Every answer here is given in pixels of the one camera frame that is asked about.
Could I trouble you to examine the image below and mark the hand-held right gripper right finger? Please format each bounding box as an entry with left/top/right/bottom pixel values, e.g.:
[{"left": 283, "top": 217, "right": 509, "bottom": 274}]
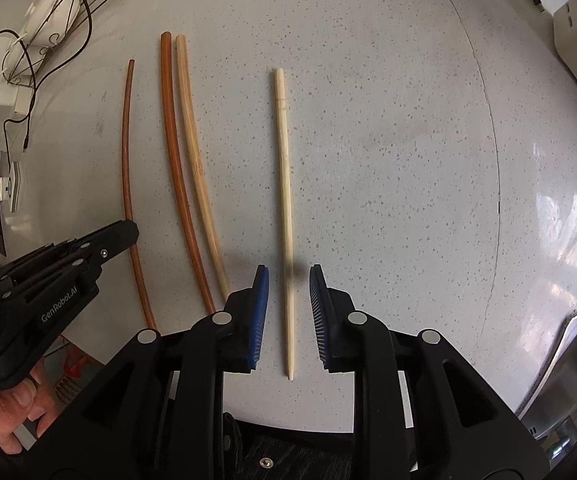
[{"left": 308, "top": 264, "right": 551, "bottom": 480}]

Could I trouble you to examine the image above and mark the light wooden chopstick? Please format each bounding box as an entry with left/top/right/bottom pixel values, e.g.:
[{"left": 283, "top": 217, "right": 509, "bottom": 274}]
[{"left": 273, "top": 67, "right": 297, "bottom": 381}]

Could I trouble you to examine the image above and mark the stainless steel sink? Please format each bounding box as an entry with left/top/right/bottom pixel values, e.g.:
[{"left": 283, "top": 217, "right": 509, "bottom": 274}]
[{"left": 515, "top": 295, "right": 577, "bottom": 461}]

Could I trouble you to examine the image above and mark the tan wooden chopstick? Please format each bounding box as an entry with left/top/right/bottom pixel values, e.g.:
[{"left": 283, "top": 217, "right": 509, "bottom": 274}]
[{"left": 175, "top": 34, "right": 232, "bottom": 298}]

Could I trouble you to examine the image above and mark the brown wooden chopstick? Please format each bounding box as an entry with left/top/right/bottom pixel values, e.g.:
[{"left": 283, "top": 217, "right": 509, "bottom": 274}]
[
  {"left": 160, "top": 31, "right": 218, "bottom": 316},
  {"left": 121, "top": 58, "right": 158, "bottom": 332}
]

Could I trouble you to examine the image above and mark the orange plastic crate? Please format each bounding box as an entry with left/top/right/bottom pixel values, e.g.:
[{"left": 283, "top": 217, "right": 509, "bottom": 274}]
[{"left": 56, "top": 342, "right": 92, "bottom": 401}]

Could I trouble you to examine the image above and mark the person's left hand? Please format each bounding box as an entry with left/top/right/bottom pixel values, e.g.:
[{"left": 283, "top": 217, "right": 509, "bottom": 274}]
[{"left": 0, "top": 360, "right": 64, "bottom": 456}]

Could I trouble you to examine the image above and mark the white ceramic lidded bowl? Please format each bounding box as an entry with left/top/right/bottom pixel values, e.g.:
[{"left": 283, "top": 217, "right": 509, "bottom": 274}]
[{"left": 23, "top": 0, "right": 82, "bottom": 36}]

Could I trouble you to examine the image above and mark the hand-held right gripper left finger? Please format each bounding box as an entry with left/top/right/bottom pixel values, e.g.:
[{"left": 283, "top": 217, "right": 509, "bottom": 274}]
[{"left": 28, "top": 265, "right": 272, "bottom": 480}]

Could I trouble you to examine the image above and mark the white wall socket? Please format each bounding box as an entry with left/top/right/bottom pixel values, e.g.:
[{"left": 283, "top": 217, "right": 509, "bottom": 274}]
[{"left": 13, "top": 85, "right": 34, "bottom": 116}]

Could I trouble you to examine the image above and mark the dark cloth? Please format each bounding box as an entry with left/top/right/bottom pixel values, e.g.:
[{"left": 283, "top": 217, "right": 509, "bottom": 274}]
[{"left": 221, "top": 412, "right": 364, "bottom": 480}]

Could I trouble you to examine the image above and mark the chrome sink faucet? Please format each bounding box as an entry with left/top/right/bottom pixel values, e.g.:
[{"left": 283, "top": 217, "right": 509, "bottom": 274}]
[{"left": 535, "top": 422, "right": 576, "bottom": 458}]

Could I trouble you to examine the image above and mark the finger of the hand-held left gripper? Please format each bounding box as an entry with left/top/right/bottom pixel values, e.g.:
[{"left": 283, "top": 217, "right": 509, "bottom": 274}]
[{"left": 0, "top": 219, "right": 140, "bottom": 301}]

